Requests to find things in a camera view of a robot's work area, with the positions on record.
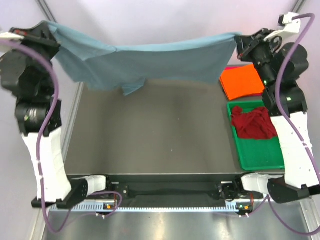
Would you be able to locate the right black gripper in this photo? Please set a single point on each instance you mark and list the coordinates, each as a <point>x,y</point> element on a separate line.
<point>246,45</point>

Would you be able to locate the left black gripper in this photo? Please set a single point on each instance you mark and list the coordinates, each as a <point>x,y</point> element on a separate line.
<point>38,36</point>

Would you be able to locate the grey-blue t-shirt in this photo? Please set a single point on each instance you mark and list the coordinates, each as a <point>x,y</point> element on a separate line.
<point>107,67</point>

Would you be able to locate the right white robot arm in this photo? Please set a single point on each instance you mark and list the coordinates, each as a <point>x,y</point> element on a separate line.
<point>279,66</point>

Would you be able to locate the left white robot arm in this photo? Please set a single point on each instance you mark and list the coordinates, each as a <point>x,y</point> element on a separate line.
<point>26,71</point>

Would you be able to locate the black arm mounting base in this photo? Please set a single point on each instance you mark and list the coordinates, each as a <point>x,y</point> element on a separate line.
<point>216,186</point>

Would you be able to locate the folded orange t-shirt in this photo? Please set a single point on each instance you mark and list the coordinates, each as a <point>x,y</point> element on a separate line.
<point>238,81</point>

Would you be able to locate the dark red t-shirt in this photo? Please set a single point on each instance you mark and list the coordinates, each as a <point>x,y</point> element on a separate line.
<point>255,124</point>

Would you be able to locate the green plastic tray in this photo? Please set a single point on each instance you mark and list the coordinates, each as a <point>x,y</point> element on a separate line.
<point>258,155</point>

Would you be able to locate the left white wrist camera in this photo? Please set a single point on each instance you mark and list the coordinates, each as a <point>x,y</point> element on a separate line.
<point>11,36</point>

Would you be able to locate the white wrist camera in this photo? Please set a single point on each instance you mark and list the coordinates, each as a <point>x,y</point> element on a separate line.
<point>11,36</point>
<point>288,27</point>

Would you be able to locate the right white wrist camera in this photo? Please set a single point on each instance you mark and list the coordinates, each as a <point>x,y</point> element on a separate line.
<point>288,27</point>

